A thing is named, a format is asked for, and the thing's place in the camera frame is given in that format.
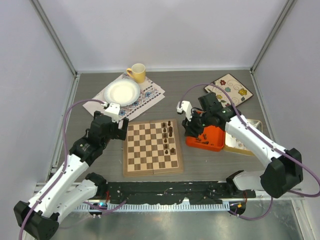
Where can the white paper bowl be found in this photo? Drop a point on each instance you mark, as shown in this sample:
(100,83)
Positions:
(123,92)

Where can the gold tray of light pieces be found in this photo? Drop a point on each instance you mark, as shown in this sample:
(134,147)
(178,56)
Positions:
(233,145)

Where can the orange plastic tray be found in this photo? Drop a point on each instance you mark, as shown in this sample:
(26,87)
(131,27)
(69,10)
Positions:
(215,134)

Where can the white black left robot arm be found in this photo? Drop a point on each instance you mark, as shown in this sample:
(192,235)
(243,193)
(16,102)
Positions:
(41,216)

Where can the yellow mug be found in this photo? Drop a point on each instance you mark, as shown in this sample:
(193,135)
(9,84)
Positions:
(137,72)

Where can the aluminium frame rail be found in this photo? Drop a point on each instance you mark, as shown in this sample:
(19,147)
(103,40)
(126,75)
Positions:
(87,189)

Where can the wooden chess board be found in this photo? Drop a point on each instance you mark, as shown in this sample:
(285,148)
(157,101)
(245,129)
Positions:
(144,152)

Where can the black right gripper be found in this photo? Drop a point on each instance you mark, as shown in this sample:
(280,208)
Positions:
(191,130)

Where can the floral square plate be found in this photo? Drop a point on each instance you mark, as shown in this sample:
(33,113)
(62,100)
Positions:
(234,88)

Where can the dark chess piece cluster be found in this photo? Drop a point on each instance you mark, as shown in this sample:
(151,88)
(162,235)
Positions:
(204,139)

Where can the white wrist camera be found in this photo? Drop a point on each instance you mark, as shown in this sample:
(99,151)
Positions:
(184,107)
(112,110)

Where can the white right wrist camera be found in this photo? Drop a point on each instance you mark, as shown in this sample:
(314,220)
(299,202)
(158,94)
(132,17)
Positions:
(184,107)

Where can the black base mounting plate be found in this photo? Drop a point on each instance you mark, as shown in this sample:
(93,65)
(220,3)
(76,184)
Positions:
(170,192)

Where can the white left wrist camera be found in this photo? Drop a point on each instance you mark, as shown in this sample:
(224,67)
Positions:
(112,110)

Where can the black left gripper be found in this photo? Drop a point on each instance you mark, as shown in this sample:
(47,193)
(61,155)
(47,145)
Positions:
(120,133)

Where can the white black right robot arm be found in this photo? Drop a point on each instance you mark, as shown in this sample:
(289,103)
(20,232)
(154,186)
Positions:
(282,170)

